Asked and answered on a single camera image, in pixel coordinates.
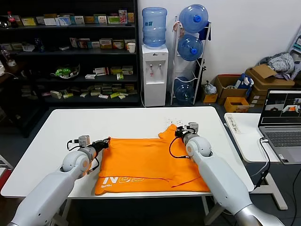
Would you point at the open brown cardboard box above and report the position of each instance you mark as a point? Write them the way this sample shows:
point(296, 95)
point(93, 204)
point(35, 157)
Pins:
point(229, 92)

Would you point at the clear pink bottle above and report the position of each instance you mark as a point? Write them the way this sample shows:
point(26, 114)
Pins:
point(7, 55)

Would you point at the grey striped clothes pile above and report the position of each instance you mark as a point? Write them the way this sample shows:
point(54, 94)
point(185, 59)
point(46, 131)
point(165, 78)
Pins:
point(281, 61)

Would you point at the blue water jug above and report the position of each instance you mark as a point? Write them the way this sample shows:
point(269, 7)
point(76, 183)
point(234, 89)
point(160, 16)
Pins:
point(193, 18)
point(189, 47)
point(184, 91)

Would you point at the tall pink colourful box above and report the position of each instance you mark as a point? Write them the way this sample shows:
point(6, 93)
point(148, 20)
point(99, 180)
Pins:
point(123, 16)

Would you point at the blue white bag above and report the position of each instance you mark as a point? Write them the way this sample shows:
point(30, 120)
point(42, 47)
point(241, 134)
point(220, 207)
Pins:
point(243, 81)

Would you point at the white plastic bag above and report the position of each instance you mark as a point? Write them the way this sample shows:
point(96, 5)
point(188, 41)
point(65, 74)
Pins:
point(209, 88)

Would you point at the upright blue water bottle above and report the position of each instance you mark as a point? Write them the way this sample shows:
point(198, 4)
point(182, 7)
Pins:
point(154, 27)

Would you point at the dark blue bottle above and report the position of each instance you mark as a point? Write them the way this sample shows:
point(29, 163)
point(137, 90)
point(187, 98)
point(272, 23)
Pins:
point(39, 45)

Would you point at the shiny metal dome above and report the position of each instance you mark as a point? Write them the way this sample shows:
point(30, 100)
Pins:
point(4, 22)

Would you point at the grey open laptop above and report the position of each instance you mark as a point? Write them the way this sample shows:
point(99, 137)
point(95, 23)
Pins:
point(282, 136)

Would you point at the white paper cup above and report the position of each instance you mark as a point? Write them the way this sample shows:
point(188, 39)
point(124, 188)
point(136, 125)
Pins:
point(131, 47)

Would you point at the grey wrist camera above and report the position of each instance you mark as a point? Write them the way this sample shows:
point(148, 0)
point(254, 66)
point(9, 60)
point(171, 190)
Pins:
point(82, 141)
point(193, 127)

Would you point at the white side table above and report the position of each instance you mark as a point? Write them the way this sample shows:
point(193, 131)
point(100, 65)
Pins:
point(249, 141)

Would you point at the open orange yellow box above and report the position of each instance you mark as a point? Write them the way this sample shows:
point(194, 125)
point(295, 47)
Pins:
point(236, 106)

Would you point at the yellow green medicine box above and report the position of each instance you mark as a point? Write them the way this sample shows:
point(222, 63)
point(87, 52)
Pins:
point(118, 44)

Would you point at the white blue medicine box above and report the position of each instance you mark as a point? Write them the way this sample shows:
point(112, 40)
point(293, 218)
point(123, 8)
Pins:
point(64, 21)

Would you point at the red white medicine box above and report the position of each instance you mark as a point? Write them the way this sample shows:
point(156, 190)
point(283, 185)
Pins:
point(101, 71)

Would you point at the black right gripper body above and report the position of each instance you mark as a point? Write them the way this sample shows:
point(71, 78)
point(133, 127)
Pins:
point(181, 132)

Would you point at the white green medicine box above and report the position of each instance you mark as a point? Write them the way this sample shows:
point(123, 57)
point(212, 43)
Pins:
point(77, 20)

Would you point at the flat white medicine box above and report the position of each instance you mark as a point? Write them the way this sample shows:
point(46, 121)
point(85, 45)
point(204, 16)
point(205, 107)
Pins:
point(90, 76)

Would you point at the small green medicine box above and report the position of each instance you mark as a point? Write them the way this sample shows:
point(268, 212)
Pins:
point(120, 76)

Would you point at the tall white red box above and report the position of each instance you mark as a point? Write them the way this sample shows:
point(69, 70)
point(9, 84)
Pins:
point(73, 42)

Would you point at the handwritten paper label strip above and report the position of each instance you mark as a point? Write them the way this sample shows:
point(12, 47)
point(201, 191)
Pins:
point(234, 124)

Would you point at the dark blue hanging cloth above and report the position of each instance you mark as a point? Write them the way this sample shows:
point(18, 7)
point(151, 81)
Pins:
point(204, 32)

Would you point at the black shelf unit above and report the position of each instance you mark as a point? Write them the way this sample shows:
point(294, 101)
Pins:
point(70, 58)

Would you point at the white box green edge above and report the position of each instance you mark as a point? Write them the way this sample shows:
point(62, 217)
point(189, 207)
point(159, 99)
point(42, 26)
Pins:
point(56, 94)

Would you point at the red yellow picture box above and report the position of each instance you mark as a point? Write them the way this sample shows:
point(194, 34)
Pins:
point(83, 44)

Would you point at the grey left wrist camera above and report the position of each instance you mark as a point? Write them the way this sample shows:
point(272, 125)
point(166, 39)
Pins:
point(82, 141)

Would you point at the orange t-shirt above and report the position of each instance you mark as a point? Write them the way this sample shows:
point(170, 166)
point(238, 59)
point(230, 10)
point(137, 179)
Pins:
point(141, 160)

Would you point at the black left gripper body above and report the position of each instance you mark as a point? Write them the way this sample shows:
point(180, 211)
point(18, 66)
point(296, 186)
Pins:
point(100, 144)

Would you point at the white water dispenser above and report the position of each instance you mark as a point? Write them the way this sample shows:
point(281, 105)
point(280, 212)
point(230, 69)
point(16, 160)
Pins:
point(154, 79)

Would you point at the orange medicine box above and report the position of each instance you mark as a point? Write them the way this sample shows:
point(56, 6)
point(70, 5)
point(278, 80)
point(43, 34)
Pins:
point(130, 17)

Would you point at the white teal medicine box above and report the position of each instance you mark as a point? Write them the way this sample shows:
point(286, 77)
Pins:
point(94, 44)

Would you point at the small yellow cardboard box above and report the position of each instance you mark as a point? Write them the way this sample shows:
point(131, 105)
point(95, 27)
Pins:
point(210, 97)

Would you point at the green white bowl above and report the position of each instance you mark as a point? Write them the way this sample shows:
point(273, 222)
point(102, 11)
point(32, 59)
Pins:
point(64, 71)

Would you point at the cola bottle red cap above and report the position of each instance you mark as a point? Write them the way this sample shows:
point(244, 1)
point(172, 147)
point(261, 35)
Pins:
point(12, 20)

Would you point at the yellow white wide box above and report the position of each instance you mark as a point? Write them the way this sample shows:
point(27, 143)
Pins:
point(105, 43)

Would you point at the flat yellow medicine box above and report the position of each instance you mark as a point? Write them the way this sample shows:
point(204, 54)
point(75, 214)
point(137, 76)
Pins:
point(89, 19)

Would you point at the plain white medicine box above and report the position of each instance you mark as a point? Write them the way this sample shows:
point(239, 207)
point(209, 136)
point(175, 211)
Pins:
point(49, 21)

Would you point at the large brown cardboard box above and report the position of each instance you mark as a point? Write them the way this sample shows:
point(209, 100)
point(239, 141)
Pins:
point(265, 81)

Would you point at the black clamp stand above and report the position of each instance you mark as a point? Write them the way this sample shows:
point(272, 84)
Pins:
point(203, 68)

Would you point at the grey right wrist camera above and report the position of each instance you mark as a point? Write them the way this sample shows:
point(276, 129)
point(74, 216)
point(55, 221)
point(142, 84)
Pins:
point(193, 127)

